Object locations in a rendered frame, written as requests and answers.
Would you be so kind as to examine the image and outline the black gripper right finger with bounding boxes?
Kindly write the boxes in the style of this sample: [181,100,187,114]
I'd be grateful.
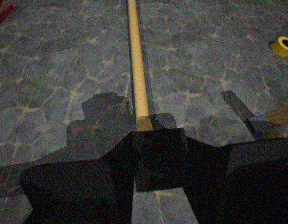
[182,136,288,224]

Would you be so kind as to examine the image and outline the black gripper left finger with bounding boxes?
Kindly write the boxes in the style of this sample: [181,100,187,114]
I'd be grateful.
[19,131,135,224]

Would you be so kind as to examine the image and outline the yellow ring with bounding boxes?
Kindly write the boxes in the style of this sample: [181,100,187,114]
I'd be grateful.
[270,36,288,57]

